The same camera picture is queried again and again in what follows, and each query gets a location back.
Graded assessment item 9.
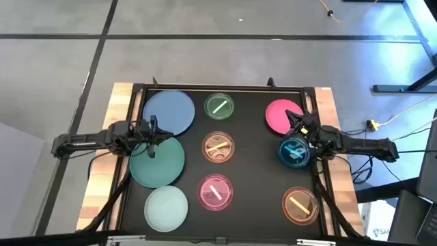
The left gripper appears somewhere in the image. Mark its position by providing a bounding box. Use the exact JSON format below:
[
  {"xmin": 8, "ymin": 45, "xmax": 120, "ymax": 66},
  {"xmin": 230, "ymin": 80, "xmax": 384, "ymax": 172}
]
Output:
[{"xmin": 131, "ymin": 114, "xmax": 174, "ymax": 159}]

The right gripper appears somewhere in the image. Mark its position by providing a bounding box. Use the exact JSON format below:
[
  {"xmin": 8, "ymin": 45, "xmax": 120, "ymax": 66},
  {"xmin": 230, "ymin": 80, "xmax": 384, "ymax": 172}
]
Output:
[{"xmin": 285, "ymin": 110, "xmax": 324, "ymax": 150}]

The pink plastic plate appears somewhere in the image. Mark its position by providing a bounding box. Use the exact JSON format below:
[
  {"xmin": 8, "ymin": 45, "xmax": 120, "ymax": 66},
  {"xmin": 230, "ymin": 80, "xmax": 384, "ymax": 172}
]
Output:
[{"xmin": 265, "ymin": 99, "xmax": 305, "ymax": 135}]

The dark teal plastic plate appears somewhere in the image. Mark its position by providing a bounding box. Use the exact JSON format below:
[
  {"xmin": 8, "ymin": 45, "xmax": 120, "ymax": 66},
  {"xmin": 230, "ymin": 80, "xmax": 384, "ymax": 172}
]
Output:
[{"xmin": 129, "ymin": 135, "xmax": 186, "ymax": 189}]

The pale mint plastic plate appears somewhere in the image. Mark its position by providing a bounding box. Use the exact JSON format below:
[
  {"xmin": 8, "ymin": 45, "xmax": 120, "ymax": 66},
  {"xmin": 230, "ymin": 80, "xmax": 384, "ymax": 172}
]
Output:
[{"xmin": 143, "ymin": 185, "xmax": 189, "ymax": 233}]

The pink transparent plastic dish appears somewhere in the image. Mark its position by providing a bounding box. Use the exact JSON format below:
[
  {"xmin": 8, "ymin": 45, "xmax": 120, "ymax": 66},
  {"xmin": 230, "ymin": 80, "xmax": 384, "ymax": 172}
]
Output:
[{"xmin": 197, "ymin": 173, "xmax": 234, "ymax": 212}]

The blue plastic plate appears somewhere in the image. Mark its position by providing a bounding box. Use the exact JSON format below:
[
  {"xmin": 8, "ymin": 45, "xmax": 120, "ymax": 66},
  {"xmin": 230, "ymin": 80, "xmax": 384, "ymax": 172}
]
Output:
[{"xmin": 142, "ymin": 90, "xmax": 196, "ymax": 137}]

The light blue strip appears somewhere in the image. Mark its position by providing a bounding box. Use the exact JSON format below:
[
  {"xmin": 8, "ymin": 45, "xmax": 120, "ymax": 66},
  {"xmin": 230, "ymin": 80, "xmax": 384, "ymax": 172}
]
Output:
[{"xmin": 284, "ymin": 146, "xmax": 303, "ymax": 158}]

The blue transparent plastic dish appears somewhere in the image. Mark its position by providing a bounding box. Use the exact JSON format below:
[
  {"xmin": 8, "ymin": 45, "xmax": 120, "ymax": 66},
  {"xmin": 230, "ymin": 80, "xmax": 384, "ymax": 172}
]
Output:
[{"xmin": 277, "ymin": 135, "xmax": 311, "ymax": 169}]

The orange transparent plastic dish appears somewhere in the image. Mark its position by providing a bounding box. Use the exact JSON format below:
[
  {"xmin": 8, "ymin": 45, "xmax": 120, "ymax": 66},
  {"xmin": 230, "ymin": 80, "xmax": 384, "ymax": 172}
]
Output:
[
  {"xmin": 201, "ymin": 131, "xmax": 236, "ymax": 164},
  {"xmin": 281, "ymin": 186, "xmax": 320, "ymax": 226}
]

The green transparent plastic dish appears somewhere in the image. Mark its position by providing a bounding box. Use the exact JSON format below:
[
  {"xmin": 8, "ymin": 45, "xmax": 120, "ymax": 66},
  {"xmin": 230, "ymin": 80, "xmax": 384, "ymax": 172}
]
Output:
[{"xmin": 203, "ymin": 92, "xmax": 236, "ymax": 120}]

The yellow strip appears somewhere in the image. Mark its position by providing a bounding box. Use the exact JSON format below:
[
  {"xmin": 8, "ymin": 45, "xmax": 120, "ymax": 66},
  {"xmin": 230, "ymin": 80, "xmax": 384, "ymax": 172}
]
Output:
[
  {"xmin": 207, "ymin": 141, "xmax": 229, "ymax": 152},
  {"xmin": 289, "ymin": 196, "xmax": 311, "ymax": 215}
]

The black table mat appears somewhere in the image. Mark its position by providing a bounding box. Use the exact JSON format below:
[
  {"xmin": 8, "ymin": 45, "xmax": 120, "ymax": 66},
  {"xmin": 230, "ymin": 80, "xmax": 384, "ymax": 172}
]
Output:
[{"xmin": 122, "ymin": 89, "xmax": 324, "ymax": 240}]

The light green strip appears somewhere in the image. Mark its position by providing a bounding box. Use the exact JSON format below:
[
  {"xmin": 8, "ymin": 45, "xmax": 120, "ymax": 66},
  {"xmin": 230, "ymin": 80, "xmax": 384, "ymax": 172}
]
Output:
[{"xmin": 212, "ymin": 100, "xmax": 228, "ymax": 114}]

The white strip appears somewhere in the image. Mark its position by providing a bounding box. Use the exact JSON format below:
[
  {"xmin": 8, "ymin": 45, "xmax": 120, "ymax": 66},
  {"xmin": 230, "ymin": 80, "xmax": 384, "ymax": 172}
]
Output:
[{"xmin": 209, "ymin": 184, "xmax": 223, "ymax": 201}]

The white printed box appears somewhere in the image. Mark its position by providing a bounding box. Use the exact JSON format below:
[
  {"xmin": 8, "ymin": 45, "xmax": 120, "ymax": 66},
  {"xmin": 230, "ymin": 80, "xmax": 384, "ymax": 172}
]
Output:
[{"xmin": 361, "ymin": 201, "xmax": 392, "ymax": 240}]

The dark grey laptop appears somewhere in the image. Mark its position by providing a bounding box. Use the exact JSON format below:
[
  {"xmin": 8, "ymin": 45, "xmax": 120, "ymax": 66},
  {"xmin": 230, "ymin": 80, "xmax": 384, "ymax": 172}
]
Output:
[{"xmin": 416, "ymin": 109, "xmax": 437, "ymax": 206}]

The dark grey case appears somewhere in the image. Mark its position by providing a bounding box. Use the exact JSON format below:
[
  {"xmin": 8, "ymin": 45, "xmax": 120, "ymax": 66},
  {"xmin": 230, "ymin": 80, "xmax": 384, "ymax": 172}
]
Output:
[{"xmin": 387, "ymin": 189, "xmax": 437, "ymax": 245}]

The grey panel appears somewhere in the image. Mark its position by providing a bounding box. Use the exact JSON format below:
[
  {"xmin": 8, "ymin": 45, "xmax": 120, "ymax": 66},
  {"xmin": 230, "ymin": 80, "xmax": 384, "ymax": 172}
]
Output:
[{"xmin": 0, "ymin": 122, "xmax": 46, "ymax": 240}]

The black crossbar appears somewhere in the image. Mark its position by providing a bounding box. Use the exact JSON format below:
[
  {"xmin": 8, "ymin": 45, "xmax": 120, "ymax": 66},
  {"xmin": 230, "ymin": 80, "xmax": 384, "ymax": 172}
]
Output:
[{"xmin": 0, "ymin": 229, "xmax": 437, "ymax": 246}]

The black cable sleeve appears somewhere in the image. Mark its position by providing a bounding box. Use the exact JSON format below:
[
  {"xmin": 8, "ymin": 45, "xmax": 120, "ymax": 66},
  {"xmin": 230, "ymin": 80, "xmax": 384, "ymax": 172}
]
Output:
[
  {"xmin": 312, "ymin": 170, "xmax": 368, "ymax": 239},
  {"xmin": 80, "ymin": 170, "xmax": 132, "ymax": 233}
]

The black desk frame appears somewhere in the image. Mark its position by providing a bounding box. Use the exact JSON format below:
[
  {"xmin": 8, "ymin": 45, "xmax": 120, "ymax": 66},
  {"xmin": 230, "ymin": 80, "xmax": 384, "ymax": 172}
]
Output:
[{"xmin": 342, "ymin": 0, "xmax": 437, "ymax": 94}]

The yellow floor cable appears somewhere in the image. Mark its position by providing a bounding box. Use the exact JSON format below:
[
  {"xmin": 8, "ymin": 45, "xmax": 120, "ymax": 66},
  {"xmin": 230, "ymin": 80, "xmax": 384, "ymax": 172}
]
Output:
[{"xmin": 318, "ymin": 0, "xmax": 380, "ymax": 25}]

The silver bracket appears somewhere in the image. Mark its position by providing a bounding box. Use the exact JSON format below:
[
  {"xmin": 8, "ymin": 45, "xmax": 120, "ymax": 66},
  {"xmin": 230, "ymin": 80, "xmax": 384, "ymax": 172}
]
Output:
[
  {"xmin": 107, "ymin": 234, "xmax": 147, "ymax": 244},
  {"xmin": 296, "ymin": 238, "xmax": 337, "ymax": 246}
]

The beige cable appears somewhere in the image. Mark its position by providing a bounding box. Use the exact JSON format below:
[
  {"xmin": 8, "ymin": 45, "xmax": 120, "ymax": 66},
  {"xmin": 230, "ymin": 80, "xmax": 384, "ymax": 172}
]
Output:
[{"xmin": 378, "ymin": 94, "xmax": 437, "ymax": 126}]

